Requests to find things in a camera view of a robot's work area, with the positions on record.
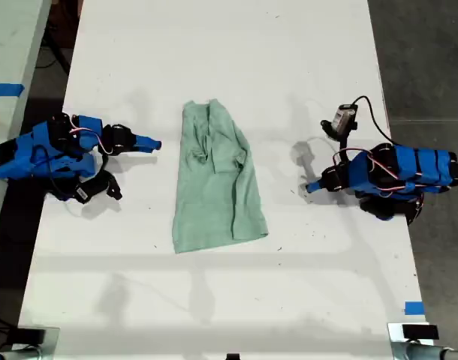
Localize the short blue tape strip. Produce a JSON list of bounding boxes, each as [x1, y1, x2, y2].
[[404, 301, 426, 316]]

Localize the long blue tape strip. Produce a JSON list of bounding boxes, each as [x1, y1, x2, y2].
[[0, 83, 26, 98]]

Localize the black camera cable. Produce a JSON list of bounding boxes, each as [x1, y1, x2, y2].
[[351, 95, 396, 146], [36, 145, 80, 200]]

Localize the small black box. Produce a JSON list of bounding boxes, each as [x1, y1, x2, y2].
[[402, 324, 440, 341], [16, 328, 47, 344]]

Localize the silver black camera box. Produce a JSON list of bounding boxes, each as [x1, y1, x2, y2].
[[321, 103, 360, 138]]

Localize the black camera stalk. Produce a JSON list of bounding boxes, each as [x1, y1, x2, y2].
[[336, 130, 351, 152]]

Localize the metal table bracket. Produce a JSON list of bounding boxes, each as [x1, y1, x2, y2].
[[386, 322, 441, 360], [14, 325, 61, 360]]

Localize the pale green T-shirt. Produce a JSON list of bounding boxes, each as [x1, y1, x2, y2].
[[171, 98, 270, 255]]

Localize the grey metal tube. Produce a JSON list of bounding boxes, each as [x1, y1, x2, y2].
[[0, 346, 41, 360], [405, 343, 458, 360]]

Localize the white side table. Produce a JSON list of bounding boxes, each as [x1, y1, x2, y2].
[[0, 0, 53, 243]]

